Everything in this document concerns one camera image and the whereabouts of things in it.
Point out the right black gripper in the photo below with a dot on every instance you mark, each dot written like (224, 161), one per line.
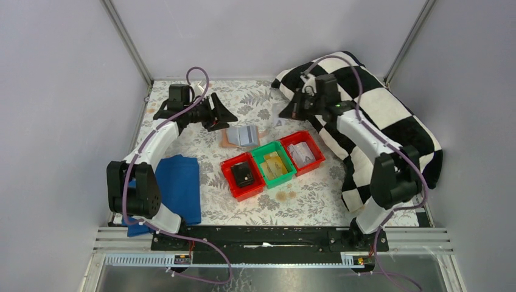
(297, 107)

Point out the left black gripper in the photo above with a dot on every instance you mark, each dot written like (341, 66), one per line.
(213, 114)

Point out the silver grey credit card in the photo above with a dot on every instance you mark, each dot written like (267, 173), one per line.
(278, 121)

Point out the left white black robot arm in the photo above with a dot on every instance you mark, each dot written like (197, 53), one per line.
(132, 187)

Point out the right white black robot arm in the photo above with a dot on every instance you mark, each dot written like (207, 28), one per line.
(395, 174)

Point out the silver white credit cards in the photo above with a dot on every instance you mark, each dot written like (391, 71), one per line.
(301, 154)

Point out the black card stack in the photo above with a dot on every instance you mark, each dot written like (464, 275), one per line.
(242, 174)

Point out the gold credit cards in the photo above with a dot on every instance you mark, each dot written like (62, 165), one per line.
(273, 166)

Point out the right red plastic bin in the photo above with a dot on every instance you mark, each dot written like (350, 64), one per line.
(304, 136)

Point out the red plastic bin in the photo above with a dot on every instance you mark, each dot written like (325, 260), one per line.
(304, 136)
(241, 194)

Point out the green plastic bin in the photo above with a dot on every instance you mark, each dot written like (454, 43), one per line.
(258, 154)

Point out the black white checkered blanket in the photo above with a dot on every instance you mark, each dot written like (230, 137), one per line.
(383, 109)

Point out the floral patterned table mat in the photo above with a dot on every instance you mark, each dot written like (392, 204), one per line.
(312, 199)

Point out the blue folded cloth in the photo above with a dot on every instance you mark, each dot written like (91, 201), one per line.
(178, 180)

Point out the left red plastic bin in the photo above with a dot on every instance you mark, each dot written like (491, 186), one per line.
(241, 194)

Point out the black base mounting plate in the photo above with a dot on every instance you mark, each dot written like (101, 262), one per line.
(327, 238)

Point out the aluminium frame rail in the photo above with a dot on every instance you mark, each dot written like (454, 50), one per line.
(160, 250)

